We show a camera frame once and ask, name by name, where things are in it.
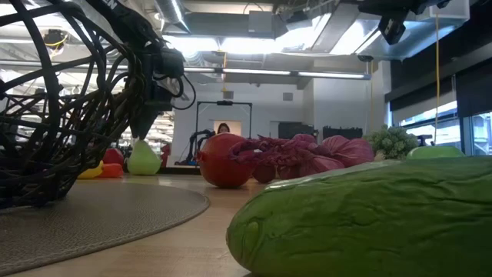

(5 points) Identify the large green cucumber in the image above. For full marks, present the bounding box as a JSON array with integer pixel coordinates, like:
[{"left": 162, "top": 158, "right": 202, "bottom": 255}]
[{"left": 225, "top": 155, "right": 492, "bottom": 277}]

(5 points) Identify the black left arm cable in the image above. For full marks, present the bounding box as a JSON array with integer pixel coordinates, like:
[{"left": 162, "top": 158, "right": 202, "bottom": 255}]
[{"left": 168, "top": 74, "right": 197, "bottom": 112}]

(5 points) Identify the black wire basket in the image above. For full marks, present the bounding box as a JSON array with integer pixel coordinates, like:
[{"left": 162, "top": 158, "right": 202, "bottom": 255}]
[{"left": 0, "top": 0, "right": 155, "bottom": 211}]

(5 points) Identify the green pear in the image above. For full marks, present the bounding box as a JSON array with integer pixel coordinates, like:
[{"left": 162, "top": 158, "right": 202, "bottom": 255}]
[{"left": 126, "top": 138, "right": 162, "bottom": 176}]

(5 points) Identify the green apple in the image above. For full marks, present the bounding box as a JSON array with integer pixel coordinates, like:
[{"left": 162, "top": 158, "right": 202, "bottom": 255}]
[{"left": 406, "top": 145, "right": 466, "bottom": 160}]

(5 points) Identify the small red apple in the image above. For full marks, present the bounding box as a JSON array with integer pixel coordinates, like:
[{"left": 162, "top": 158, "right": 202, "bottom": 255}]
[{"left": 101, "top": 148, "right": 125, "bottom": 166}]

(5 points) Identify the ceiling cable reel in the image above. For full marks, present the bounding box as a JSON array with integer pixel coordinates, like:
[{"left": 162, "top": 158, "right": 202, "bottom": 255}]
[{"left": 42, "top": 29, "right": 69, "bottom": 51}]

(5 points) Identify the red background object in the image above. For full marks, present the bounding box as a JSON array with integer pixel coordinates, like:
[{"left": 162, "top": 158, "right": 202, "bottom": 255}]
[{"left": 160, "top": 142, "right": 172, "bottom": 167}]

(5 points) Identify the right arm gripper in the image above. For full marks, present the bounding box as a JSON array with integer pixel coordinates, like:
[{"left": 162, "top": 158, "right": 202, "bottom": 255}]
[{"left": 357, "top": 0, "right": 450, "bottom": 46}]

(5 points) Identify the short yellow hanging cord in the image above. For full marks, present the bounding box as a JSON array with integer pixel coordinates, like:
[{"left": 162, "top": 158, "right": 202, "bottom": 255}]
[{"left": 221, "top": 52, "right": 228, "bottom": 93}]

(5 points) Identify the round grey placemat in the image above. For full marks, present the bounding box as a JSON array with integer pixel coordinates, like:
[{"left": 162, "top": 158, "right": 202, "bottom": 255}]
[{"left": 0, "top": 180, "right": 211, "bottom": 276}]

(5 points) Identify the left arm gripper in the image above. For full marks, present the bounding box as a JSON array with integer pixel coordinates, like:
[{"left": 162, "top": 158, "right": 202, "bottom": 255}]
[{"left": 129, "top": 48, "right": 175, "bottom": 140}]

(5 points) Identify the black background gantry frame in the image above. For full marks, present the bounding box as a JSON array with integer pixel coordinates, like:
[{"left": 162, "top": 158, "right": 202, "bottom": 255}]
[{"left": 194, "top": 100, "right": 254, "bottom": 140}]

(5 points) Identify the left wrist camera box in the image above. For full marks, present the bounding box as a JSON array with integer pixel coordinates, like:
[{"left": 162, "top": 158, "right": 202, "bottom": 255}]
[{"left": 158, "top": 48, "right": 185, "bottom": 79}]

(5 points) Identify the long fluorescent light tube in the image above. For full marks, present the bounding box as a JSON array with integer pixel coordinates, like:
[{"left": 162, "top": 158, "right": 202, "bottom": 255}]
[{"left": 183, "top": 67, "right": 372, "bottom": 81}]

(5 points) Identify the large red pomegranate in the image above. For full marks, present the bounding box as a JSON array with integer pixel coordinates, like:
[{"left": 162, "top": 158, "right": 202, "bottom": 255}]
[{"left": 196, "top": 132, "right": 257, "bottom": 189}]

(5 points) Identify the yellow lemon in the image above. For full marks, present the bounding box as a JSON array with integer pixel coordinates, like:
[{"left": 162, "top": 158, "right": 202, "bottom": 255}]
[{"left": 76, "top": 160, "right": 105, "bottom": 180}]

